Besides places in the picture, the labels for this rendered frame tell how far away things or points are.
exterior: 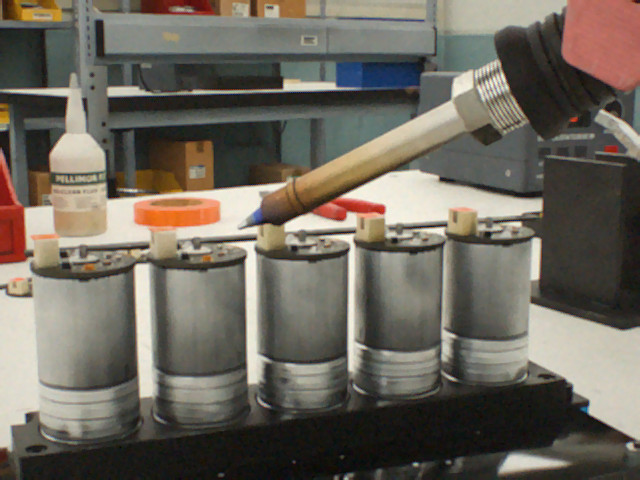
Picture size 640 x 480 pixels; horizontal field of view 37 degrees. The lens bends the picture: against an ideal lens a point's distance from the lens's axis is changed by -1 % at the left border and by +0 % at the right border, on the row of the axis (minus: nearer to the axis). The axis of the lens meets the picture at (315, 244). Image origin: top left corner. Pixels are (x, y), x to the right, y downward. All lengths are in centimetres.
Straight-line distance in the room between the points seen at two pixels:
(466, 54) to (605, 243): 603
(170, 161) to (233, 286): 480
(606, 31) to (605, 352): 22
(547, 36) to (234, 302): 10
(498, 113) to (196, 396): 10
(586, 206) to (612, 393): 12
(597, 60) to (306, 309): 10
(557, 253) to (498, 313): 18
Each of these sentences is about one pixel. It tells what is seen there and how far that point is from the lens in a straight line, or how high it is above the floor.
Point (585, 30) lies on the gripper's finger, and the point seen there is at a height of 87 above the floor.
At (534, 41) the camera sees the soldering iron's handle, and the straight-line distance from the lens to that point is 20.
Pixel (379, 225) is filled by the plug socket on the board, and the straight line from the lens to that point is 26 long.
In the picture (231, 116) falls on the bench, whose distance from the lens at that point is 308.
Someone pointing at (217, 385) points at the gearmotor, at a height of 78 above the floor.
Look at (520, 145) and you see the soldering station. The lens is 77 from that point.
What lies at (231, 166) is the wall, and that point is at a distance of 556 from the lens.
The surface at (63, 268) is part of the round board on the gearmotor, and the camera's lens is 23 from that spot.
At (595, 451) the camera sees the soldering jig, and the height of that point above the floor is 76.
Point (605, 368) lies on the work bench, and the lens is 37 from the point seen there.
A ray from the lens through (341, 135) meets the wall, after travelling 603.
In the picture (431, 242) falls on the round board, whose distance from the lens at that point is 26.
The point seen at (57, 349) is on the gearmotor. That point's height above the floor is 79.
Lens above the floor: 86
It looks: 11 degrees down
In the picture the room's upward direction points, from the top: straight up
